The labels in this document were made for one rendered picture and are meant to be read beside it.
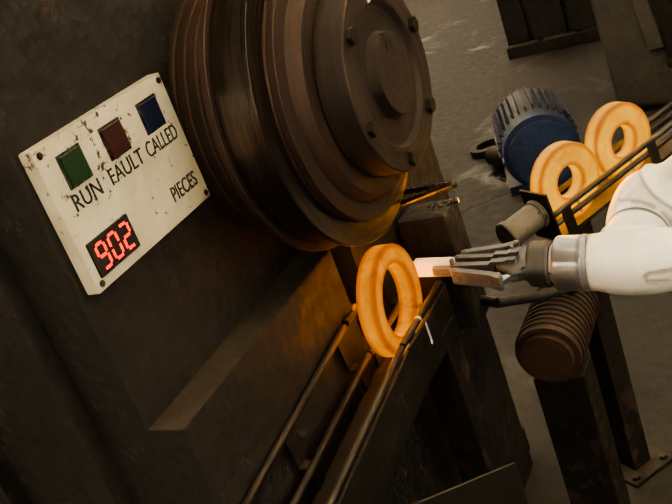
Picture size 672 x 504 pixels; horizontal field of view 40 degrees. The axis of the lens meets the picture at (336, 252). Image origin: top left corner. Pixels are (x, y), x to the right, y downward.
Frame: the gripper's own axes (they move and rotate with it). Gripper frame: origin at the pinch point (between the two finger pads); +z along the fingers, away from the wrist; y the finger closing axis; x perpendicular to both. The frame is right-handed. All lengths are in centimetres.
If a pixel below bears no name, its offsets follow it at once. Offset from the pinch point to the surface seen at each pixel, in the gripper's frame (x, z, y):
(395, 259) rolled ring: 6.0, 3.0, -7.9
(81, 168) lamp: 44, 17, -53
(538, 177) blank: 1.0, -11.1, 32.1
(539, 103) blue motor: -44, 32, 201
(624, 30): -38, 9, 264
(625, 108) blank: 6, -25, 51
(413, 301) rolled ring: -3.1, 2.6, -6.1
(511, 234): -6.2, -6.8, 22.7
